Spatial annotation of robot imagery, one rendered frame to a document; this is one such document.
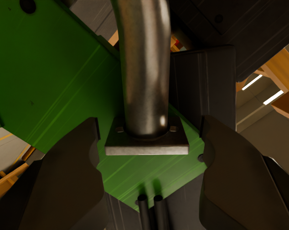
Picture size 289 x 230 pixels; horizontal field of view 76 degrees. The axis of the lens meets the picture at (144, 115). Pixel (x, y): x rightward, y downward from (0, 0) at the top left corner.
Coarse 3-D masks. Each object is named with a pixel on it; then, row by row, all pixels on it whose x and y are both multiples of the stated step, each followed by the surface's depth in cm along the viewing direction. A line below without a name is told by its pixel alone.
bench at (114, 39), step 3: (117, 30) 83; (114, 33) 83; (117, 33) 86; (114, 36) 86; (117, 36) 88; (111, 39) 86; (114, 39) 89; (117, 39) 92; (111, 42) 89; (114, 42) 92
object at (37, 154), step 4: (172, 32) 34; (116, 44) 25; (116, 48) 25; (32, 148) 33; (28, 152) 33; (32, 152) 33; (36, 152) 33; (40, 152) 32; (24, 156) 33; (28, 156) 33; (32, 156) 33; (36, 156) 33; (40, 156) 33; (24, 160) 34; (28, 160) 34; (32, 160) 33; (28, 164) 34
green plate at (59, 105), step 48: (0, 0) 12; (48, 0) 12; (0, 48) 13; (48, 48) 13; (96, 48) 13; (0, 96) 15; (48, 96) 15; (96, 96) 14; (48, 144) 17; (192, 144) 16; (144, 192) 19
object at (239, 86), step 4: (176, 40) 332; (176, 44) 363; (180, 44) 364; (172, 48) 317; (176, 48) 317; (180, 48) 370; (244, 80) 374; (236, 84) 358; (240, 84) 363; (236, 88) 363; (240, 88) 359
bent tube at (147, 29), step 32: (128, 0) 9; (160, 0) 9; (128, 32) 9; (160, 32) 9; (128, 64) 10; (160, 64) 10; (128, 96) 11; (160, 96) 11; (128, 128) 12; (160, 128) 12
